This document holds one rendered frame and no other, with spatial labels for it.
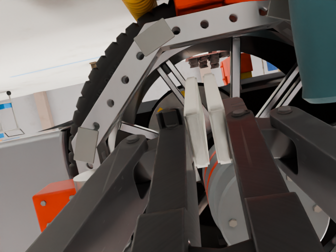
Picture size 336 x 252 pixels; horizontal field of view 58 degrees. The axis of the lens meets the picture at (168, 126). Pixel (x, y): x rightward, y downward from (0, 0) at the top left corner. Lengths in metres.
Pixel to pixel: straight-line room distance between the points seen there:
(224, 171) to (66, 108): 9.39
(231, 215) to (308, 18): 0.24
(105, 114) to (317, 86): 0.31
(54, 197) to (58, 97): 9.28
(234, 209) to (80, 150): 0.27
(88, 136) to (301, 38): 0.34
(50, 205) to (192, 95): 0.43
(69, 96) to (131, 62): 9.19
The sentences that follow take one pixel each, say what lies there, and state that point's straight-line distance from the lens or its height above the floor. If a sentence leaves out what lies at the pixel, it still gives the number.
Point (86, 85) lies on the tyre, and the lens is 0.59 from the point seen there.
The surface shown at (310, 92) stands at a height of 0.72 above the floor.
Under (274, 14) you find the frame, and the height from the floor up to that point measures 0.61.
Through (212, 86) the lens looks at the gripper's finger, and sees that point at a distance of 0.18.
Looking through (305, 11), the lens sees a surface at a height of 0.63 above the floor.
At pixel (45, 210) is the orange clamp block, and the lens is 0.57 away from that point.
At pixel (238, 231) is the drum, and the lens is 0.38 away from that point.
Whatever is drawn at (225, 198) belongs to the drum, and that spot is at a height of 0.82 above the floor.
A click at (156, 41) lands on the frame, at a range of 0.48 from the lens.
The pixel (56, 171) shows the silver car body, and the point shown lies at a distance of 0.98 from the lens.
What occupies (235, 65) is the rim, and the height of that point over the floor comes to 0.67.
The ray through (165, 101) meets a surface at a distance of 0.98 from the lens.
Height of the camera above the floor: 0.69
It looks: 7 degrees up
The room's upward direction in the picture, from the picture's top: 168 degrees clockwise
